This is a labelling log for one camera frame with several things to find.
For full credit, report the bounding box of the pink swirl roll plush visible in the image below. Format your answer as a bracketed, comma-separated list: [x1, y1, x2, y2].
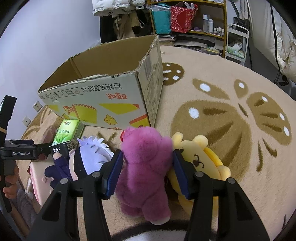
[30, 159, 54, 206]

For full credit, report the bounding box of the purple plush bear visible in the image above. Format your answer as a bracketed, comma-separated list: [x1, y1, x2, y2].
[115, 126, 173, 225]

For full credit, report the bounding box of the person's left hand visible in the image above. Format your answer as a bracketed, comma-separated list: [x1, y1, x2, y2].
[3, 166, 19, 199]

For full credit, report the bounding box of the black Face tissue pack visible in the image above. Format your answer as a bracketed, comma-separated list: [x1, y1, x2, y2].
[50, 138, 78, 160]

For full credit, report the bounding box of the green tissue pack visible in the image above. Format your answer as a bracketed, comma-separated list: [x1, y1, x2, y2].
[52, 120, 85, 146]

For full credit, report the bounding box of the white-haired blindfolded plush doll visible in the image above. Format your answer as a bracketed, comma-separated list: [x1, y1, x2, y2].
[45, 136, 114, 188]

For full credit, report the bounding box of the open cardboard box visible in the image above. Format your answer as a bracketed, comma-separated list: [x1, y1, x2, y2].
[38, 35, 164, 130]

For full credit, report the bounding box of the white utility cart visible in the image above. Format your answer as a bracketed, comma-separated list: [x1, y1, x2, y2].
[225, 24, 249, 66]

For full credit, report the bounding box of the white puffer jacket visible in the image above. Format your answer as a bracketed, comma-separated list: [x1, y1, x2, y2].
[92, 0, 145, 16]

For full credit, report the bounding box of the cream duvet on rack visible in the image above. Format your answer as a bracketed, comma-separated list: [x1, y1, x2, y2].
[248, 1, 295, 82]

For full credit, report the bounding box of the wooden bookshelf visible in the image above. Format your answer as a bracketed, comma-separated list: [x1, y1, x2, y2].
[146, 1, 227, 58]

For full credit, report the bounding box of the teal bag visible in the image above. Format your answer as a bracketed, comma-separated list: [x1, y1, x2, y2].
[151, 4, 171, 35]

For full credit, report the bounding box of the red patterned gift bag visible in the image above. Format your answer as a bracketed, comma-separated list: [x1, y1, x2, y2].
[170, 1, 198, 33]

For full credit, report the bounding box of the white wall socket lower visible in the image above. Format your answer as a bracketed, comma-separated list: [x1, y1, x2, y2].
[22, 116, 31, 127]

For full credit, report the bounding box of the white wall socket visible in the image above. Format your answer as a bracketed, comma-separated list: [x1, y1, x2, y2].
[22, 116, 31, 127]
[33, 101, 43, 112]

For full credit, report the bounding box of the white wall socket upper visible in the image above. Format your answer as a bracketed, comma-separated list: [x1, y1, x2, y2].
[33, 101, 43, 112]

